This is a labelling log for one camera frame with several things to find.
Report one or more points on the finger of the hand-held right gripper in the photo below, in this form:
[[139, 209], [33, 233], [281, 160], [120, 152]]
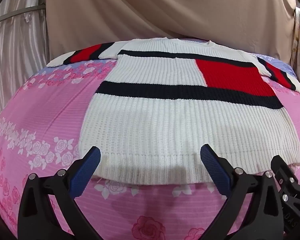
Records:
[[283, 172]]

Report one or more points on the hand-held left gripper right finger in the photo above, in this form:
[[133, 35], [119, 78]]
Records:
[[215, 170]]

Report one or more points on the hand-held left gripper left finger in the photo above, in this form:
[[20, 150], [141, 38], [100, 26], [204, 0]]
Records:
[[86, 170]]

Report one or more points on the white red navy knit sweater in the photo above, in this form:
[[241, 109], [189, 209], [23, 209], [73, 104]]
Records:
[[152, 130]]

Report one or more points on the pink floral bedsheet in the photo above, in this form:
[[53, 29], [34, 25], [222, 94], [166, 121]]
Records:
[[40, 110]]

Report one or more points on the silvery pleated curtain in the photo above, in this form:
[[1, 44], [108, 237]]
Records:
[[15, 55]]

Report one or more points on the beige cloth backdrop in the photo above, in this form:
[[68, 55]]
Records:
[[165, 10]]

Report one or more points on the metal rod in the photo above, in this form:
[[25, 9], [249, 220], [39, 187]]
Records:
[[40, 6]]

